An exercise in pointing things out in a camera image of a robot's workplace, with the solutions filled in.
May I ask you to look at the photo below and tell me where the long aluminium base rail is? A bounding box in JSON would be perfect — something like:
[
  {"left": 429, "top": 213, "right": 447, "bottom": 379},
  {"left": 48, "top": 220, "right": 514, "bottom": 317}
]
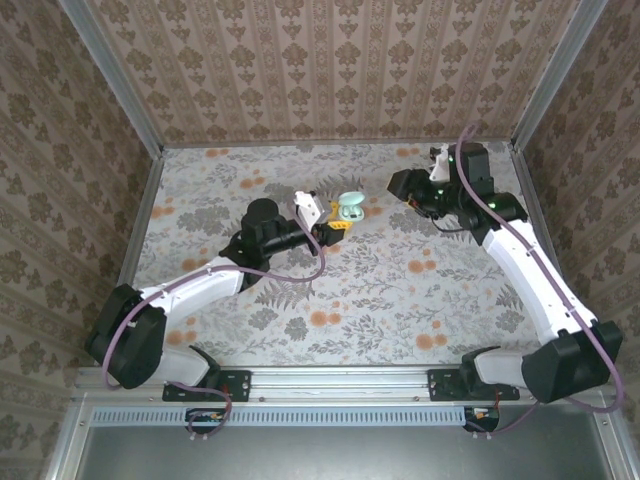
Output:
[{"left": 72, "top": 363, "right": 619, "bottom": 404}]

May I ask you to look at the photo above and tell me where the mint green earbud charging case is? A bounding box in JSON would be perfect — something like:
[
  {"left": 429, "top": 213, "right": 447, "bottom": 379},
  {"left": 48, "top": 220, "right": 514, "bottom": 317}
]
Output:
[{"left": 335, "top": 192, "right": 368, "bottom": 224}]

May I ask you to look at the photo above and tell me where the black connector box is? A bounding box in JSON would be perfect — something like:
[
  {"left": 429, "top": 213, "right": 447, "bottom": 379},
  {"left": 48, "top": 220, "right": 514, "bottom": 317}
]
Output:
[
  {"left": 463, "top": 405, "right": 501, "bottom": 434},
  {"left": 185, "top": 407, "right": 227, "bottom": 435}
]

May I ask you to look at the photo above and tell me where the aluminium corner post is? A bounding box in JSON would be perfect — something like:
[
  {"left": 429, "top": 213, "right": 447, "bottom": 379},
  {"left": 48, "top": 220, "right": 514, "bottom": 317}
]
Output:
[
  {"left": 510, "top": 0, "right": 610, "bottom": 151},
  {"left": 58, "top": 0, "right": 165, "bottom": 159}
]

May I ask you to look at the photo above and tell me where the aluminium side rail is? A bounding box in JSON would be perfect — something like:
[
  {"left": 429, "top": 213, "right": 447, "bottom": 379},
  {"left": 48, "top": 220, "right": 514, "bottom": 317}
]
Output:
[
  {"left": 509, "top": 142, "right": 589, "bottom": 341},
  {"left": 112, "top": 147, "right": 166, "bottom": 301}
]

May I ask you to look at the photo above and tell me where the grey metal panel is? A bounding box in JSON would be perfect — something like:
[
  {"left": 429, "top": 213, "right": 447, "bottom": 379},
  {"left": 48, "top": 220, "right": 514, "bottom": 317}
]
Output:
[{"left": 74, "top": 424, "right": 616, "bottom": 480}]

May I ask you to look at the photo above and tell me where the thin aluminium wall rail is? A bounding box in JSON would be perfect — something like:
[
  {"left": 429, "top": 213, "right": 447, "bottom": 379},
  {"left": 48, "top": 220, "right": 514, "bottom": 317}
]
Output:
[{"left": 162, "top": 138, "right": 516, "bottom": 150}]

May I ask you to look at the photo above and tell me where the slotted grey cable duct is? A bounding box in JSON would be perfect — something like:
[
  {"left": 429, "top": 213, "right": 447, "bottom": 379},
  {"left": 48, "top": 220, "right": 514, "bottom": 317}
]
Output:
[{"left": 92, "top": 405, "right": 469, "bottom": 428}]

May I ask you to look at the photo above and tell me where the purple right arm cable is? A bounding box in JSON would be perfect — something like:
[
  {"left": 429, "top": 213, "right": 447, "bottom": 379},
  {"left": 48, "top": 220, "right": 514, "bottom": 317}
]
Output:
[{"left": 454, "top": 122, "right": 626, "bottom": 437}]

